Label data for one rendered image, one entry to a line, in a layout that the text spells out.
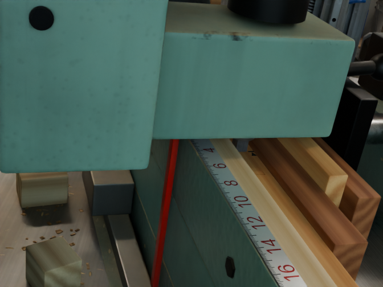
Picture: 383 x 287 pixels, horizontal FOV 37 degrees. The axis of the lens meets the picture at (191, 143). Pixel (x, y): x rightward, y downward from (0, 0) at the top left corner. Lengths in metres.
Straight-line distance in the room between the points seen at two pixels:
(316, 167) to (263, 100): 0.06
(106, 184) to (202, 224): 0.18
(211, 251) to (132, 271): 0.14
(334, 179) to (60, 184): 0.29
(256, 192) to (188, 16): 0.12
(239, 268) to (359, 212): 0.10
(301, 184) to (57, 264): 0.20
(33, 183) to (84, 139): 0.26
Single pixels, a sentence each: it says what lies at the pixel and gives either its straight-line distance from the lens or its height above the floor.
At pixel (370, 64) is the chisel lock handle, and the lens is 0.43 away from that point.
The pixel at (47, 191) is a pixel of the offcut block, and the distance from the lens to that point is 0.57.
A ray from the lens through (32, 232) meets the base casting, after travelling 0.54.
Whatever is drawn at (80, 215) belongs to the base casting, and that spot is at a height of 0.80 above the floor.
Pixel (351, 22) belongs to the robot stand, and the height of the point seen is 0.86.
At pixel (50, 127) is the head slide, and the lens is 0.30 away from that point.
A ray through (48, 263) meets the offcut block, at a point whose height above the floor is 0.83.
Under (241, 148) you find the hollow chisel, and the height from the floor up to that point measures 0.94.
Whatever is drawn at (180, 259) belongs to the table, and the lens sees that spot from 0.41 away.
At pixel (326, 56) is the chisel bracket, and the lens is 0.37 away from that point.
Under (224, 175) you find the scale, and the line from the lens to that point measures 0.35.
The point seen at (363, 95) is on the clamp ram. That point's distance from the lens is 0.40.
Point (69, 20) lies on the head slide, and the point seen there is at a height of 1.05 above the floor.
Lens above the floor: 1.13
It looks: 27 degrees down
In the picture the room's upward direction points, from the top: 9 degrees clockwise
